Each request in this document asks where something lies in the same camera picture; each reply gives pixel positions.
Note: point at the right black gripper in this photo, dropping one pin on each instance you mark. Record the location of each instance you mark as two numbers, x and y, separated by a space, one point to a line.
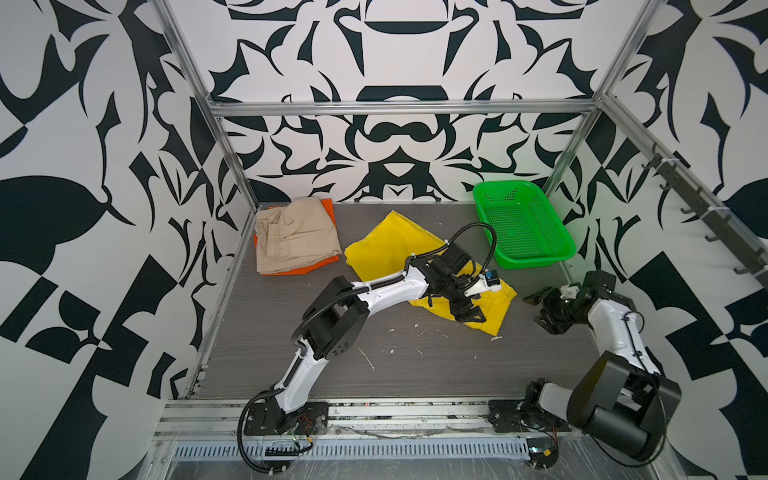
548 296

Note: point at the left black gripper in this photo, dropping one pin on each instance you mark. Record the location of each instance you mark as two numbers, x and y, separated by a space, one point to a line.
468 312

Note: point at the yellow shorts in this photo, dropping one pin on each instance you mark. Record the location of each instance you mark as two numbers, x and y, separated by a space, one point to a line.
385 249

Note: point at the orange shorts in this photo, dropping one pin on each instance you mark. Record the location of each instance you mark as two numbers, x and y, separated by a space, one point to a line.
327 258

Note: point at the beige shorts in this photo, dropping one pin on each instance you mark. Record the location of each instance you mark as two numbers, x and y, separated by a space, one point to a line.
297 235

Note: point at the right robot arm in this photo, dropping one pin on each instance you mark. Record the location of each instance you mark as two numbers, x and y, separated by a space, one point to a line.
624 401

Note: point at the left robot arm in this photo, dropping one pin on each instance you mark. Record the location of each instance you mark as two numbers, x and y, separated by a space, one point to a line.
333 322

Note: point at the green plastic basket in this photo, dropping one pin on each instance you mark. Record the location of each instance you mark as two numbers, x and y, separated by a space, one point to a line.
529 232

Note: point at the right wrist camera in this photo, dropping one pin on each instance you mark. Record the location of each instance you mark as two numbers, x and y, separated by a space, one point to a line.
569 292

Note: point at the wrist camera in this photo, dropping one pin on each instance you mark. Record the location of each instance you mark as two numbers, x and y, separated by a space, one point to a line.
569 292
488 281

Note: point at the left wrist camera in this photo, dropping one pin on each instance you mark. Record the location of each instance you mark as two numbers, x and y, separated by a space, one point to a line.
488 281

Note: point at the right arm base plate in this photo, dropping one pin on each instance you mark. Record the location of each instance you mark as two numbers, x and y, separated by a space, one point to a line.
508 416

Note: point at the right aluminium frame post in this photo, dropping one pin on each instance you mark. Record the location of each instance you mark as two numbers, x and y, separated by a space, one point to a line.
628 49

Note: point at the aluminium frame post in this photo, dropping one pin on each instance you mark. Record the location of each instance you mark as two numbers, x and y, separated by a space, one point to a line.
179 48
628 49

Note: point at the black wall hook rack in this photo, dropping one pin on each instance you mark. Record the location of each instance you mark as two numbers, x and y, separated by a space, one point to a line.
701 204

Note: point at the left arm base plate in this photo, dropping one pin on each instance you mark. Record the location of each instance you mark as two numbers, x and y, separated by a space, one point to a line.
267 418

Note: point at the white cable duct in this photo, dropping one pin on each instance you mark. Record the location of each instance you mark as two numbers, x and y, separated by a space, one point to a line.
327 449

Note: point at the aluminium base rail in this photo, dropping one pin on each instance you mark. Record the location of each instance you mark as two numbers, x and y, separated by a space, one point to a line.
217 418

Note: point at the aluminium frame crossbar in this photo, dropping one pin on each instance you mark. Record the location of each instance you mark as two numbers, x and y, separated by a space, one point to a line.
401 107

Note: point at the left aluminium frame post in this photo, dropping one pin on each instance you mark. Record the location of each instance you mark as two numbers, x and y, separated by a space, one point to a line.
179 48

